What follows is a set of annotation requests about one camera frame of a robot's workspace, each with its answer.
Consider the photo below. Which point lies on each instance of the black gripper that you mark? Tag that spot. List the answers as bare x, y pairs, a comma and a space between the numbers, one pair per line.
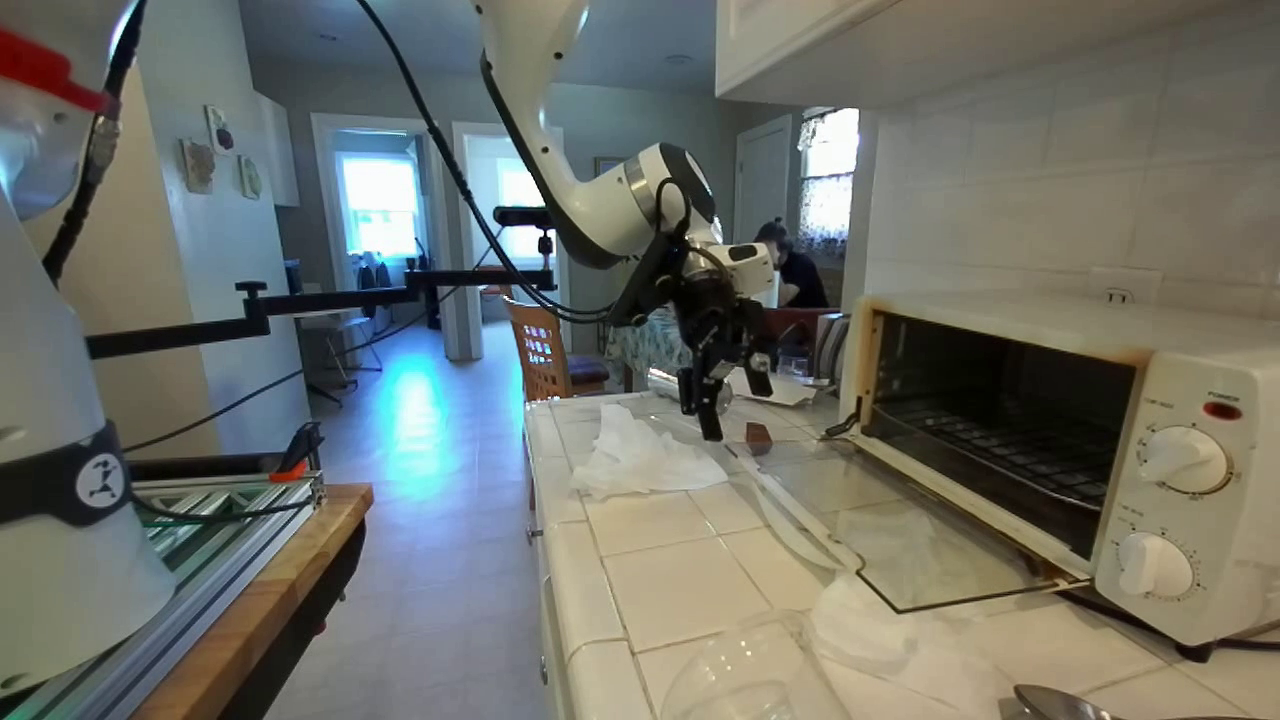
724, 326

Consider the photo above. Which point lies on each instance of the small brown object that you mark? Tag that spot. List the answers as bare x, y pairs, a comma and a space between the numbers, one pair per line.
759, 439

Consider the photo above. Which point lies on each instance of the white toaster oven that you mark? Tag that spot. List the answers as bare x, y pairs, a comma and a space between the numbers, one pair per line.
1014, 326

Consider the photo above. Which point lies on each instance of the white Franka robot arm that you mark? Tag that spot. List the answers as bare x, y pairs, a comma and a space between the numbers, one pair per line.
601, 214

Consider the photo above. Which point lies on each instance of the metal oven rack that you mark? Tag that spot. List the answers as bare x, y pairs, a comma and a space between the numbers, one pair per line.
986, 455

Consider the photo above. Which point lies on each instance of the white oven knob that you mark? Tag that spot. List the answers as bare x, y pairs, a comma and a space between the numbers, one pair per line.
1152, 567
1182, 462

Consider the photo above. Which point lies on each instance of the crumpled white paper towel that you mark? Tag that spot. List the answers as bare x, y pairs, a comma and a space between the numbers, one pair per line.
643, 462

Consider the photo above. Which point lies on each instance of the person in dark shirt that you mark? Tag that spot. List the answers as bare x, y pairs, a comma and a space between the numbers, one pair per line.
800, 273

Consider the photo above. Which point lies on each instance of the wooden chair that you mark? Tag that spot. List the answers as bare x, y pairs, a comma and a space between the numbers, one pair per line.
541, 352

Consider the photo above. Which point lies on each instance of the bright window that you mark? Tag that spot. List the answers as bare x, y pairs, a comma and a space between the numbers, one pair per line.
830, 172

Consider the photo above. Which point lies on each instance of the thin white napkin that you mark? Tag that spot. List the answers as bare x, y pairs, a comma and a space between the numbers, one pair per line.
852, 627

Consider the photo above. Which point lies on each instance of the white upper cabinet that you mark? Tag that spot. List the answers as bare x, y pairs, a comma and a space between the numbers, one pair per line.
760, 41

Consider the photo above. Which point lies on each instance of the grey stool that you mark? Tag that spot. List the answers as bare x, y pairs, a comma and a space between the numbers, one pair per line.
332, 350

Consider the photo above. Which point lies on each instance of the red and black clamp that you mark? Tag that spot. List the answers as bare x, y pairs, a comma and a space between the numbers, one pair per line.
297, 455

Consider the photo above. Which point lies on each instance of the wooden table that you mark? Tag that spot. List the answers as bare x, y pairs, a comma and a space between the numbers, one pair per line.
266, 603

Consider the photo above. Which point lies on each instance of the black stereo camera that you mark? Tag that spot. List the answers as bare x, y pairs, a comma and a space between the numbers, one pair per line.
523, 214

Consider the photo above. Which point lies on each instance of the white wall outlet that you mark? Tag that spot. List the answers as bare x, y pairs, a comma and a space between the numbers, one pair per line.
1123, 285

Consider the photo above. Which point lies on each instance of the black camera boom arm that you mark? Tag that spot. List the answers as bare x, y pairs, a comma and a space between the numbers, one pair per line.
332, 303

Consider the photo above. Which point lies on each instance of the hanging wall decoration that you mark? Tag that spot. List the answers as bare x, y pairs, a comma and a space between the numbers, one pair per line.
250, 179
196, 162

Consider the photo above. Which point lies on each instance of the metal base plate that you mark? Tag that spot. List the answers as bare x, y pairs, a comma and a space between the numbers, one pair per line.
202, 534

